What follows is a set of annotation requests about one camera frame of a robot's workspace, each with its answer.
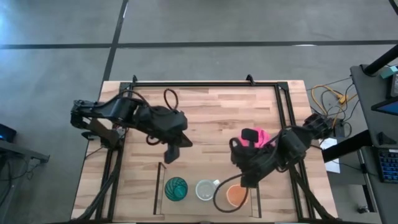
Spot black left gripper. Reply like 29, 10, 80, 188
154, 106, 194, 148

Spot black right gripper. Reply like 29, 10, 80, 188
239, 154, 269, 189

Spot cream cup orange inside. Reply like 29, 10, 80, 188
225, 184, 250, 208

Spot white green patterned mug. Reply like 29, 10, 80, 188
195, 179, 221, 202

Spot teal faceted transparent cup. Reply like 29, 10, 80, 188
164, 176, 189, 202

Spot pink towel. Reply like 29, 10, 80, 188
237, 127, 272, 149

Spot white paper sheet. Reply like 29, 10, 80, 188
319, 137, 342, 174

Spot black flat bar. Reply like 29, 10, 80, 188
321, 129, 373, 164

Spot black keyboard blue keys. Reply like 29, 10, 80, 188
376, 148, 398, 185

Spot dark grey side desk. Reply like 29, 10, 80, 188
350, 63, 398, 224

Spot black tablet screen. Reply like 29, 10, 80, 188
370, 96, 398, 117

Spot grey side bench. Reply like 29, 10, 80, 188
0, 139, 51, 165

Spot black device blue light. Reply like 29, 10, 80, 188
0, 123, 17, 144

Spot teal box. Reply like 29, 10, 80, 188
379, 64, 398, 80

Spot black round pole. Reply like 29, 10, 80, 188
363, 44, 398, 76

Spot long black cable loop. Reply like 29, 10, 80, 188
212, 173, 251, 215

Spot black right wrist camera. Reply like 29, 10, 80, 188
241, 128, 260, 143

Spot black aluminium table frame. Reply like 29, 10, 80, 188
70, 79, 336, 223

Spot yellow cable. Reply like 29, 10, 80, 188
310, 84, 359, 108

